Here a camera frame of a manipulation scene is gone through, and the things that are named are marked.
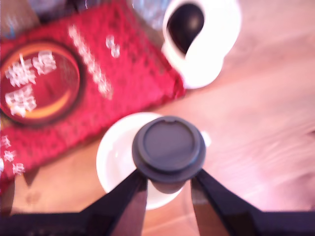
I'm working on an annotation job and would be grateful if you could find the dark coffee capsule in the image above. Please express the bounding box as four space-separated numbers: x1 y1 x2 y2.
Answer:
131 115 207 195

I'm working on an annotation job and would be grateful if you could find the red printed packet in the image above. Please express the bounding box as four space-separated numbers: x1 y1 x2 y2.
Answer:
0 1 187 195

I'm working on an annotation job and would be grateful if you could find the brown cardboard box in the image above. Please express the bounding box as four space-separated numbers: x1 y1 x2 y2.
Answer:
0 0 41 41

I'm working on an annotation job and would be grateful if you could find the dark patterned mug white handle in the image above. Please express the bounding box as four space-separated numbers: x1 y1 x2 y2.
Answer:
95 112 212 211

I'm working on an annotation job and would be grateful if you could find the small white round camera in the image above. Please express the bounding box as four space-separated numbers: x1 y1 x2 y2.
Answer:
161 0 242 90

